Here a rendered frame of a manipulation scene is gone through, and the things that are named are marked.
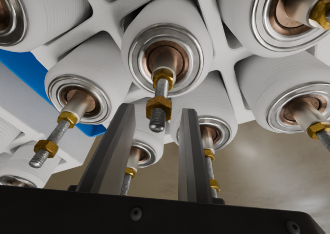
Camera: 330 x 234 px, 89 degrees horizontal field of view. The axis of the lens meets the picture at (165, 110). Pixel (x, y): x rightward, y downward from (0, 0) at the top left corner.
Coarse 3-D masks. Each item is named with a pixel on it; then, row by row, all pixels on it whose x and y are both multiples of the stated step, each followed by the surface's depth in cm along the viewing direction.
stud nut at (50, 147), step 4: (40, 140) 15; (44, 140) 15; (48, 140) 15; (36, 144) 15; (40, 144) 15; (44, 144) 15; (48, 144) 15; (52, 144) 15; (36, 148) 15; (40, 148) 15; (44, 148) 15; (48, 148) 15; (52, 148) 15; (56, 148) 15; (52, 152) 15; (56, 152) 16; (52, 156) 15
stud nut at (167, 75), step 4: (156, 72) 14; (160, 72) 14; (164, 72) 14; (168, 72) 14; (156, 76) 14; (160, 76) 14; (164, 76) 14; (168, 76) 14; (172, 76) 14; (156, 80) 14; (168, 80) 14; (172, 80) 14; (156, 84) 14; (172, 84) 14; (168, 88) 14; (172, 88) 14
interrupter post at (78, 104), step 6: (78, 96) 20; (84, 96) 20; (72, 102) 19; (78, 102) 19; (84, 102) 20; (66, 108) 18; (72, 108) 18; (78, 108) 19; (84, 108) 20; (78, 114) 19; (78, 120) 19
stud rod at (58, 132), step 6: (66, 120) 18; (60, 126) 17; (66, 126) 18; (54, 132) 16; (60, 132) 17; (48, 138) 16; (54, 138) 16; (60, 138) 17; (42, 150) 15; (36, 156) 14; (42, 156) 15; (48, 156) 15; (30, 162) 14; (36, 162) 14; (42, 162) 14; (36, 168) 14
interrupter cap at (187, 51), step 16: (144, 32) 15; (160, 32) 15; (176, 32) 15; (144, 48) 16; (160, 48) 16; (176, 48) 16; (192, 48) 16; (128, 64) 17; (144, 64) 17; (176, 64) 17; (192, 64) 17; (144, 80) 18; (176, 80) 18; (192, 80) 18
